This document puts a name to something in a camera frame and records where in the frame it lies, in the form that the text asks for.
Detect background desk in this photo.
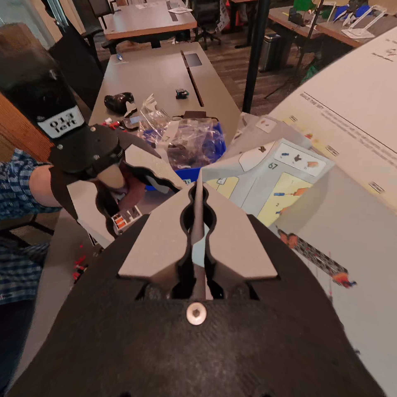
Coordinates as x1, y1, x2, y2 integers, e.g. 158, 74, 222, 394
268, 6, 397, 48
99, 0, 198, 49

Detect blue plastic bin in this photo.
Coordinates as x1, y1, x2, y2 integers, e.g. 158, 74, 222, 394
143, 122, 227, 191

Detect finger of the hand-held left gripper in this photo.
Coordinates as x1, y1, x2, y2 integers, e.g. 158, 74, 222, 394
123, 143, 187, 193
66, 180, 117, 249

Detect clear acrylic stand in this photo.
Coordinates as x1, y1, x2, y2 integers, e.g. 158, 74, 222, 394
341, 6, 389, 40

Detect dark navy t-shirt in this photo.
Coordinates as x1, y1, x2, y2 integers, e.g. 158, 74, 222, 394
0, 299, 36, 397

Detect clear plastic bags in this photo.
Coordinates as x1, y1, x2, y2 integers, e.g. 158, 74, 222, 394
138, 93, 226, 169

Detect person's left hand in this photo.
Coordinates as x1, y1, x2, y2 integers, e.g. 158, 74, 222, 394
117, 164, 147, 212

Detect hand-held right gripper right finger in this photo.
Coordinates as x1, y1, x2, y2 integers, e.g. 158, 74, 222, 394
202, 183, 279, 291

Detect person's left forearm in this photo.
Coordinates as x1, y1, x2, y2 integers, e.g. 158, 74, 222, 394
29, 164, 62, 208

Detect pile of red lego pins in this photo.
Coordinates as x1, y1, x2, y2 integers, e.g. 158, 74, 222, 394
72, 243, 89, 283

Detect black bulky device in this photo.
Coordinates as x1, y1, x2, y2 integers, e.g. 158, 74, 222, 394
104, 92, 136, 113

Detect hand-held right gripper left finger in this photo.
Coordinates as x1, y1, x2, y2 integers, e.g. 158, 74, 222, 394
118, 182, 196, 293

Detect black support pole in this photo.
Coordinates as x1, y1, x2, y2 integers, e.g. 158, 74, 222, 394
242, 0, 272, 114

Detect white printed task sheet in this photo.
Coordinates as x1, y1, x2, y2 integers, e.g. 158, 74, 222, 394
268, 28, 397, 214

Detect instruction booklet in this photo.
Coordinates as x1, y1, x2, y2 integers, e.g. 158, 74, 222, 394
191, 113, 397, 397

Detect silver trash can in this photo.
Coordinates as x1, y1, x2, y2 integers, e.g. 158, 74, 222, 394
259, 32, 293, 73

